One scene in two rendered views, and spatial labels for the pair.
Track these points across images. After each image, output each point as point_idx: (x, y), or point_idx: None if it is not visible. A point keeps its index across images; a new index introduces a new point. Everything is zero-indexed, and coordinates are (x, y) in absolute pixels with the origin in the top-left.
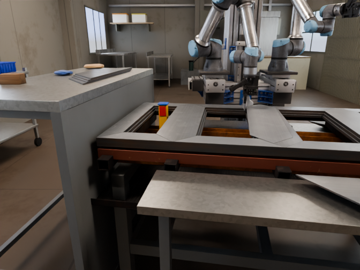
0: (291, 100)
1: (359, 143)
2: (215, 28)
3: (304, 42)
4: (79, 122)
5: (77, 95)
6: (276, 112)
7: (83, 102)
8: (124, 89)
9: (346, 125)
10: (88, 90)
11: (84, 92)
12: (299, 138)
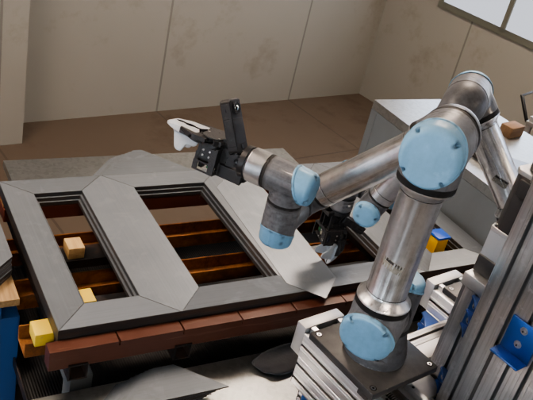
0: (292, 375)
1: (147, 185)
2: (485, 175)
3: (353, 316)
4: (382, 134)
5: (391, 113)
6: (271, 257)
7: (393, 124)
8: (465, 185)
9: (159, 228)
10: (407, 123)
11: (399, 118)
12: (209, 186)
